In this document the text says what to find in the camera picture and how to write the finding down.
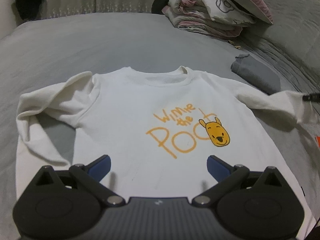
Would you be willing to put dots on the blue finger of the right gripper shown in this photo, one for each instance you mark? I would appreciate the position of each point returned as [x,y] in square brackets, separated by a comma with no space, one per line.
[314,97]

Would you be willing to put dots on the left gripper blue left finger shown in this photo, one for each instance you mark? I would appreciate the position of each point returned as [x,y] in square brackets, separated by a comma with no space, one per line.
[89,178]

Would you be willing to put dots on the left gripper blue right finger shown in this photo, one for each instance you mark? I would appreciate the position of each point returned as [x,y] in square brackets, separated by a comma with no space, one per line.
[228,178]

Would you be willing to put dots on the white Winnie the Pooh sweatshirt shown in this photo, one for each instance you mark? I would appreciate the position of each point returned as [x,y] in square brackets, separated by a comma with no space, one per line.
[264,206]

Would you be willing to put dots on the folded grey cloth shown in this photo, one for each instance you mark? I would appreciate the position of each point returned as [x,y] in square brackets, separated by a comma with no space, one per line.
[256,73]

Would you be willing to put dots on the grey quilted headboard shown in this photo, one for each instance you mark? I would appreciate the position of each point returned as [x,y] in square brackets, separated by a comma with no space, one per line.
[291,44]

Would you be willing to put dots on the folded floral quilt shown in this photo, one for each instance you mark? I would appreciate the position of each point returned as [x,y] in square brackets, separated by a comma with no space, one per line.
[215,18]

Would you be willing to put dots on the black plush item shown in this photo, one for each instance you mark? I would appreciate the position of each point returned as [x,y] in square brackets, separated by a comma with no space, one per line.
[158,5]

